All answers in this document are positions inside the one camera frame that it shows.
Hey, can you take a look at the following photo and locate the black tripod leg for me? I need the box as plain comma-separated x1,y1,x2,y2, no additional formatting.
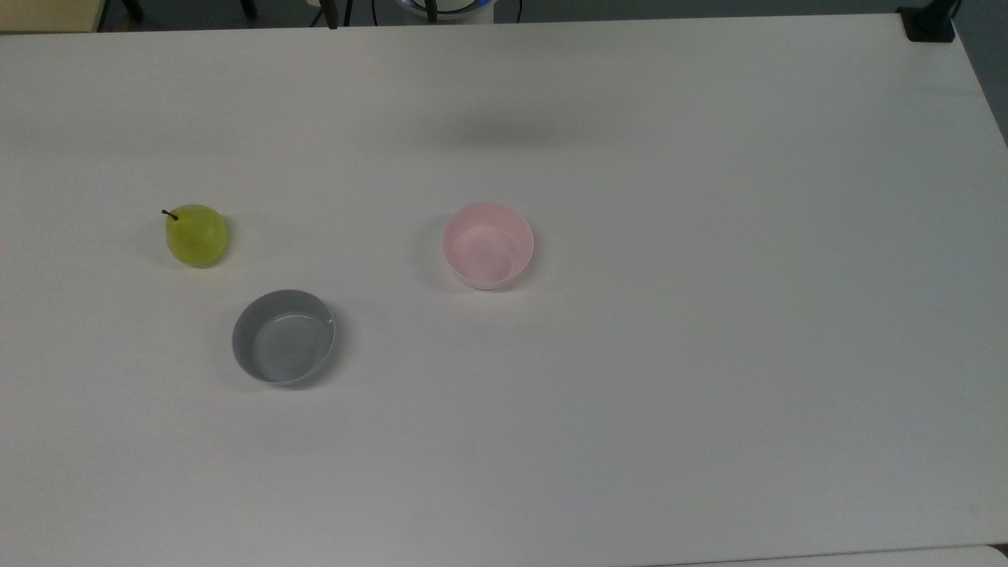
310,0,354,30

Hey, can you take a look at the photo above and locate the black table clamp mount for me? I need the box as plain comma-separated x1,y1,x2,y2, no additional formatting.
897,0,964,43

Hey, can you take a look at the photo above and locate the green pear with brown stem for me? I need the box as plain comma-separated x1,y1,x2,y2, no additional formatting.
161,204,229,269

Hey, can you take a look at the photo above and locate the pink plastic bowl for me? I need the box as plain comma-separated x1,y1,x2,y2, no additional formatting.
442,202,536,291

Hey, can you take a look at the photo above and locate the white robot base blue ring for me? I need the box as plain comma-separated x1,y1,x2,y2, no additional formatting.
376,0,496,25

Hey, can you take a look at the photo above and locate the light wooden furniture panel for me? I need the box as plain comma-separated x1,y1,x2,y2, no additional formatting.
0,0,108,34

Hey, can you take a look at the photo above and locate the grey plastic bowl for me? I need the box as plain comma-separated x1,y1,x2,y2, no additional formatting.
232,289,336,387

